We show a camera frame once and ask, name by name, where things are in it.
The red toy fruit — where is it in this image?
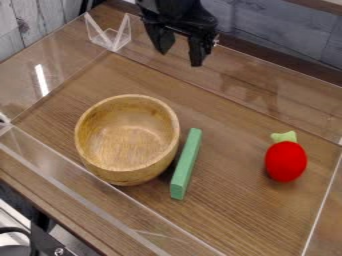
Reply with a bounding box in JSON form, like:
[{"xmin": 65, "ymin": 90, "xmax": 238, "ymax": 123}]
[{"xmin": 265, "ymin": 131, "xmax": 309, "ymax": 183}]

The wooden bowl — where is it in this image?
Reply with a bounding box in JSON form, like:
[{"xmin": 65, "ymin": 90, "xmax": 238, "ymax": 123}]
[{"xmin": 75, "ymin": 94, "xmax": 181, "ymax": 186}]

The green rectangular block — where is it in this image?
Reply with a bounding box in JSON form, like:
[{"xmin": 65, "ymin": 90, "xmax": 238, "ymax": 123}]
[{"xmin": 170, "ymin": 128, "xmax": 202, "ymax": 200}]

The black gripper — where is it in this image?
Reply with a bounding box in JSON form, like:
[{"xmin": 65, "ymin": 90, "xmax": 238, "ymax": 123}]
[{"xmin": 137, "ymin": 0, "xmax": 218, "ymax": 67}]

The clear acrylic front wall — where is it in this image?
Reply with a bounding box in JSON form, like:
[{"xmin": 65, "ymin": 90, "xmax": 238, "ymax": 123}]
[{"xmin": 0, "ymin": 120, "xmax": 225, "ymax": 256}]

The black cable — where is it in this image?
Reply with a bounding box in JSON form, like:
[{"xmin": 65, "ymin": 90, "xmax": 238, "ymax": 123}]
[{"xmin": 0, "ymin": 227, "xmax": 33, "ymax": 256}]

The black metal bracket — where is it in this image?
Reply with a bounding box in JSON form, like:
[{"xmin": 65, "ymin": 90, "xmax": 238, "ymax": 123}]
[{"xmin": 30, "ymin": 223, "xmax": 78, "ymax": 256}]

